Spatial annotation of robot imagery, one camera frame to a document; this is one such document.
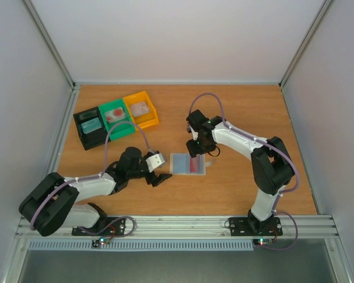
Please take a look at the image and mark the beige card holder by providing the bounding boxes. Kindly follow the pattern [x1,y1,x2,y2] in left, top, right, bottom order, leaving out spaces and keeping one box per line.
[169,153,213,176]

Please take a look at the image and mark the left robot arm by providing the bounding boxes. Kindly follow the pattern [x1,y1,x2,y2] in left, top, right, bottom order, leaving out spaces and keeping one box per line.
[18,147,172,236]

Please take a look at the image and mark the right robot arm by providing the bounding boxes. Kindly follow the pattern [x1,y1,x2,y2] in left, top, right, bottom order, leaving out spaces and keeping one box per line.
[186,110,300,234]

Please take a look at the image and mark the red card in green bin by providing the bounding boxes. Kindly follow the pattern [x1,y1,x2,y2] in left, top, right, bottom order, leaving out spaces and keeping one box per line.
[104,107,126,124]

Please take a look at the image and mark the card in yellow bin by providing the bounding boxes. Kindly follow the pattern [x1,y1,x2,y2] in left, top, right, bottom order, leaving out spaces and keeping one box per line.
[129,101,150,117]

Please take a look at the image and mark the teal card in black bin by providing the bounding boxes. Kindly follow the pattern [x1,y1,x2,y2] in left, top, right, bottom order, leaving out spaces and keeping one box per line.
[80,117,102,134]

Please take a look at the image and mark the yellow plastic bin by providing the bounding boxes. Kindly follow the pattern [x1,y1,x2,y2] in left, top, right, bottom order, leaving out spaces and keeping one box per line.
[123,91,159,129]

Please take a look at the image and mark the green plastic bin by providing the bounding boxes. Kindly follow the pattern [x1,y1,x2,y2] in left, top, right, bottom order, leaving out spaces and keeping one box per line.
[99,98,135,141]

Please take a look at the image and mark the black plastic bin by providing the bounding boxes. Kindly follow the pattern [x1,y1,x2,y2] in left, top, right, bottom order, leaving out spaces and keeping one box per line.
[73,107,107,150]

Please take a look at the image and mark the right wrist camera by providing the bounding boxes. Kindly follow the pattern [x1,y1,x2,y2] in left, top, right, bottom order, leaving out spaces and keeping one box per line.
[186,125,198,140]

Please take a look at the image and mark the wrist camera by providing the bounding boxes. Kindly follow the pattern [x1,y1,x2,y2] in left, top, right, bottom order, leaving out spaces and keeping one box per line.
[186,125,198,140]
[145,152,166,172]

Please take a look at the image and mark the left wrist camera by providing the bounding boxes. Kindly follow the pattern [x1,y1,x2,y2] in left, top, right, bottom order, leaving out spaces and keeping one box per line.
[145,152,166,172]

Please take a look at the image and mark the aluminium front rail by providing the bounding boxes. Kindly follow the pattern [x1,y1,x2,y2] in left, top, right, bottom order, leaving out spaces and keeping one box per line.
[15,215,339,239]

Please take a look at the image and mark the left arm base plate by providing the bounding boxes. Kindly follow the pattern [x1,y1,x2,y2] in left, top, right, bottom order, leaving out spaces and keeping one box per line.
[71,216,126,236]

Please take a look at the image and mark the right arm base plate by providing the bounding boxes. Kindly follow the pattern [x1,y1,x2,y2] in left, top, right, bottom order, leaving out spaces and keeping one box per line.
[228,216,283,237]

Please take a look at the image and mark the grey slotted cable duct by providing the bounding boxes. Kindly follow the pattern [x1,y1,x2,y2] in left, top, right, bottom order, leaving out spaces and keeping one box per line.
[28,239,254,252]

